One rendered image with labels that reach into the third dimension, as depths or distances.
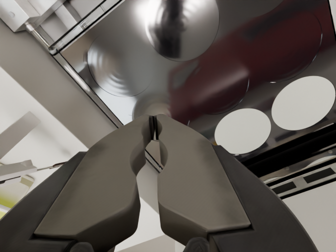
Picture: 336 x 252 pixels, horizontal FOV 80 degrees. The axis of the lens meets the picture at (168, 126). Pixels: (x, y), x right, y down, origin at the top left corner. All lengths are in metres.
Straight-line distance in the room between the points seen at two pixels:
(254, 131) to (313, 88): 0.11
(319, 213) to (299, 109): 0.16
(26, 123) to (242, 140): 0.35
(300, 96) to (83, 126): 0.36
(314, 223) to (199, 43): 0.32
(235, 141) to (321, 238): 0.18
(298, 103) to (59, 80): 0.40
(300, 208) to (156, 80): 0.31
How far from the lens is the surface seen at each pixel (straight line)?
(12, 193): 0.40
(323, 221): 0.40
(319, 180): 0.43
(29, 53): 0.38
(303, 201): 0.42
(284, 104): 0.39
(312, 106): 0.42
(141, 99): 0.34
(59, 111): 0.34
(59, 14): 0.40
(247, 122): 0.39
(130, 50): 0.32
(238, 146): 0.41
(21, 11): 0.36
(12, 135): 0.30
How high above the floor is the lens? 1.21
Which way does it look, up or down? 58 degrees down
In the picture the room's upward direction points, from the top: 179 degrees counter-clockwise
